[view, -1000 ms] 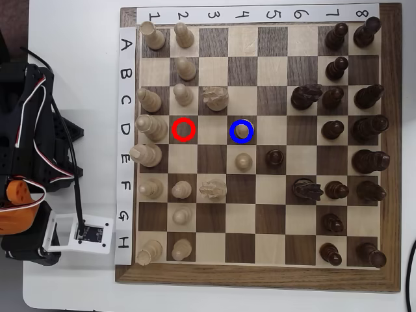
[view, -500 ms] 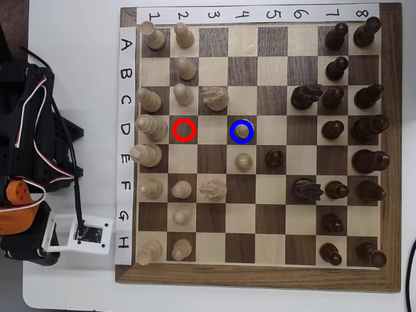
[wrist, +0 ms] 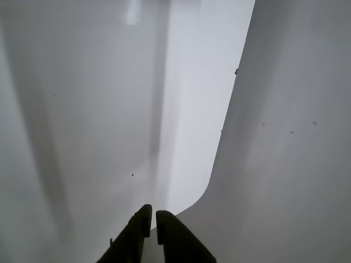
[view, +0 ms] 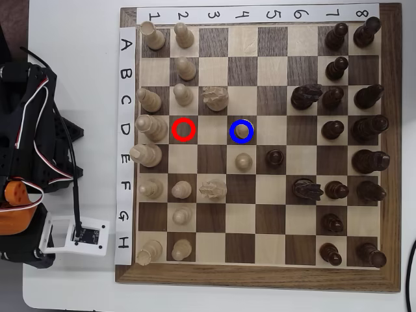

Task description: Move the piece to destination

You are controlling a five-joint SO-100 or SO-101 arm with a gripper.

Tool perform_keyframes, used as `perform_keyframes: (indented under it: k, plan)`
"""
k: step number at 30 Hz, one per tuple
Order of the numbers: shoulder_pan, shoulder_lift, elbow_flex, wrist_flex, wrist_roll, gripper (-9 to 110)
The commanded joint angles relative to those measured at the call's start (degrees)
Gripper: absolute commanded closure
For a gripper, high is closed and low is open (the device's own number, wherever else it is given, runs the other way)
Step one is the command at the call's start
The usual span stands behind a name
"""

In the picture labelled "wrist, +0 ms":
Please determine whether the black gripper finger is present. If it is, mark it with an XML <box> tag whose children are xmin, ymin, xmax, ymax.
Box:
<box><xmin>95</xmin><ymin>204</ymin><xmax>153</xmax><ymax>263</ymax></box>
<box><xmin>155</xmin><ymin>210</ymin><xmax>217</xmax><ymax>263</ymax></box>

